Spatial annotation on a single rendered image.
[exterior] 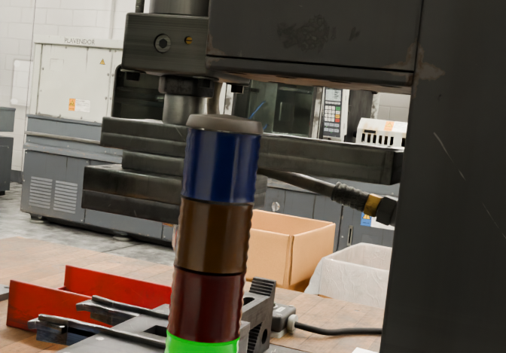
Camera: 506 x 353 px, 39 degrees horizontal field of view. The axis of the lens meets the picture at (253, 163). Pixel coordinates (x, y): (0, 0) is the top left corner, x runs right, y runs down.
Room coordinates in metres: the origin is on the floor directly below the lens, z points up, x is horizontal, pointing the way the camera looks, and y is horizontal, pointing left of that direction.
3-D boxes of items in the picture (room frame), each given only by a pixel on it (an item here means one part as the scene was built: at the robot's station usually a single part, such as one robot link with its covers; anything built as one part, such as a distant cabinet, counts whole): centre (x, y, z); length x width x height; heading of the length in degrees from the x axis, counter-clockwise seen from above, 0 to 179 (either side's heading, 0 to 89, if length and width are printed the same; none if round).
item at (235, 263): (0.36, 0.02, 1.14); 0.04 x 0.04 x 0.03
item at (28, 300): (0.89, 0.15, 0.93); 0.25 x 0.12 x 0.06; 69
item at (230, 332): (0.36, 0.02, 1.10); 0.04 x 0.04 x 0.03
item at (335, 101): (5.20, -0.56, 1.27); 0.23 x 0.18 x 0.38; 156
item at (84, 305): (0.73, 0.13, 0.98); 0.07 x 0.02 x 0.01; 69
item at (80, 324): (0.63, 0.09, 0.98); 0.13 x 0.01 x 0.03; 69
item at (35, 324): (0.66, 0.16, 0.98); 0.07 x 0.02 x 0.01; 69
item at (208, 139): (0.36, 0.02, 1.17); 0.04 x 0.04 x 0.03
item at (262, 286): (0.88, -0.02, 0.95); 0.06 x 0.03 x 0.09; 159
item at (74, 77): (6.25, 0.54, 1.24); 2.95 x 0.98 x 0.90; 66
